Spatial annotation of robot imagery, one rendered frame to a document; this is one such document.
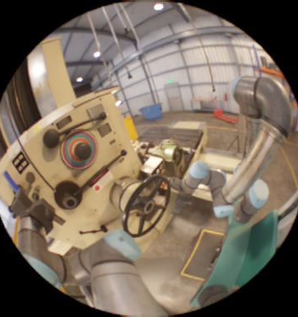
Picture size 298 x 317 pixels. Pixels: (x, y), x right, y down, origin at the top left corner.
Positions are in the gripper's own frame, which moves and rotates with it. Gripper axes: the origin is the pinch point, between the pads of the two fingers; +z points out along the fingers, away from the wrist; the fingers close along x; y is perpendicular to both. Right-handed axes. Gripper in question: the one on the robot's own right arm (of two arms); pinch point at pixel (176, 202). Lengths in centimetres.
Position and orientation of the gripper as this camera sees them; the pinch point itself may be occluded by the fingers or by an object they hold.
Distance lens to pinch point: 65.1
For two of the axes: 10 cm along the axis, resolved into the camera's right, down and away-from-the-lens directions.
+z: -1.4, 7.6, 6.3
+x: 4.4, -5.2, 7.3
